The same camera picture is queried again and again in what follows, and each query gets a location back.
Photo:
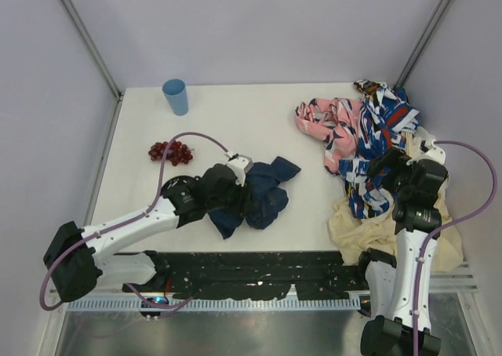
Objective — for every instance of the blue plastic cup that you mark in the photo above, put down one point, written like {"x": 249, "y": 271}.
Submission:
{"x": 175, "y": 93}

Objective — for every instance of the aluminium frame post right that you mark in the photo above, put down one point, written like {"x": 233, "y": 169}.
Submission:
{"x": 439, "y": 13}

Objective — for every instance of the navy blue cloth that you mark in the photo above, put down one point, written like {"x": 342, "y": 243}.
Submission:
{"x": 268, "y": 199}

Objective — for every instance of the cream cloth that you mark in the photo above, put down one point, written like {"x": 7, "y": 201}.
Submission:
{"x": 352, "y": 236}

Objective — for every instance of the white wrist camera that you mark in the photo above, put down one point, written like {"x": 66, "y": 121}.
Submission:
{"x": 431, "y": 146}
{"x": 239, "y": 164}

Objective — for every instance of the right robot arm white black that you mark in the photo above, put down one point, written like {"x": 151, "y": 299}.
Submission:
{"x": 399, "y": 285}

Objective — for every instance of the red grape bunch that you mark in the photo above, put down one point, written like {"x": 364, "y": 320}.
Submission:
{"x": 176, "y": 152}

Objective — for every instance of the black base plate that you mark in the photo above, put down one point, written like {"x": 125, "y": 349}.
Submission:
{"x": 253, "y": 275}

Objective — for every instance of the aluminium frame post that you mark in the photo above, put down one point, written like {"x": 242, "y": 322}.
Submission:
{"x": 439, "y": 13}
{"x": 91, "y": 47}

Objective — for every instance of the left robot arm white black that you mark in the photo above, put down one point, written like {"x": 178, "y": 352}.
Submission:
{"x": 80, "y": 259}

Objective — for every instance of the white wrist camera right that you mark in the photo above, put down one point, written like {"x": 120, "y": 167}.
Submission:
{"x": 431, "y": 146}

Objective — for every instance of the pink patterned cloth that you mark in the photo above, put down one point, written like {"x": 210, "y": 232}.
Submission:
{"x": 334, "y": 122}

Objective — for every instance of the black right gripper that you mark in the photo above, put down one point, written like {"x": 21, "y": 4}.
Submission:
{"x": 383, "y": 167}

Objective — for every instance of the aluminium frame post left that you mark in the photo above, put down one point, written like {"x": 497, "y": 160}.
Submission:
{"x": 91, "y": 47}

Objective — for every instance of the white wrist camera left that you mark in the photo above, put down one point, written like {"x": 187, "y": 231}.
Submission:
{"x": 239, "y": 164}

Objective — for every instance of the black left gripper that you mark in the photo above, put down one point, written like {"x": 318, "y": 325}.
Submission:
{"x": 243, "y": 199}

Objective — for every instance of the blue white red patterned cloth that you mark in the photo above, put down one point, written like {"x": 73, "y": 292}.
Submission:
{"x": 386, "y": 116}

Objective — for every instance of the white slotted cable duct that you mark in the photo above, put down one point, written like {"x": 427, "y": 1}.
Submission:
{"x": 289, "y": 303}

